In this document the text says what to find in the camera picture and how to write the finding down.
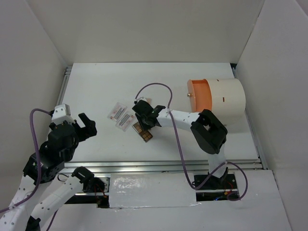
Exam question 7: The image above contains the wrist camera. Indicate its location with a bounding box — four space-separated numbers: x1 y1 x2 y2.
134 97 147 104
51 104 75 125

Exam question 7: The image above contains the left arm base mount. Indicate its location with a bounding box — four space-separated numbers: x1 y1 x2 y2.
65 177 110 208

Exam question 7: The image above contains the long brown eyeshadow palette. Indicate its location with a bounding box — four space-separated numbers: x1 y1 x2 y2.
132 122 153 142

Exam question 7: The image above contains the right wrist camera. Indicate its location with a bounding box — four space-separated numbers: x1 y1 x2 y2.
134 97 147 104

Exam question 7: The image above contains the cream cylindrical drawer organizer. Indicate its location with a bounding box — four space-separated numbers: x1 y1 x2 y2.
207 78 246 126

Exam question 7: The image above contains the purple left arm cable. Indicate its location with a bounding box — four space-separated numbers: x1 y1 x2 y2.
0 108 58 231

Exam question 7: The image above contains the orange drawer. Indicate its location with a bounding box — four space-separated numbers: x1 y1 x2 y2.
187 79 212 112

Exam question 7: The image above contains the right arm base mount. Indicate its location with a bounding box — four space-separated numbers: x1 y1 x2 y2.
196 174 240 202

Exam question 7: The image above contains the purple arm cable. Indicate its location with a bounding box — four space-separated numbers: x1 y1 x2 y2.
0 108 58 231
134 83 249 201

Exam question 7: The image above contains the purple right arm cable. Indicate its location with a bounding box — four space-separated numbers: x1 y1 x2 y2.
134 83 249 201

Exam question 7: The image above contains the white taped cover panel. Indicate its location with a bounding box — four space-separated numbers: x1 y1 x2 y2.
109 173 197 208

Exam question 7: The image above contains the aluminium rail frame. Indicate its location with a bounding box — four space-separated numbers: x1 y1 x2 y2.
36 63 268 175

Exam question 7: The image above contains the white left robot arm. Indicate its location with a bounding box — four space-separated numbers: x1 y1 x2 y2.
0 109 97 231

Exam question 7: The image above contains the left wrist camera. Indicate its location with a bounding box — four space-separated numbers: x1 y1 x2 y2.
51 104 75 125

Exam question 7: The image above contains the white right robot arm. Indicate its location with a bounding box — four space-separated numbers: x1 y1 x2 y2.
132 100 228 190

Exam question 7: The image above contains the lower false lash case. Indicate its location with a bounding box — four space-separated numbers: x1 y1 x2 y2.
115 111 135 131

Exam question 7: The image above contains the upper false lash case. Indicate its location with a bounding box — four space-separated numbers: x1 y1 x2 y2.
107 103 127 122

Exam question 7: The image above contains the false lash case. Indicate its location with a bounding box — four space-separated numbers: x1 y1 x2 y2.
107 103 127 122
115 111 135 131

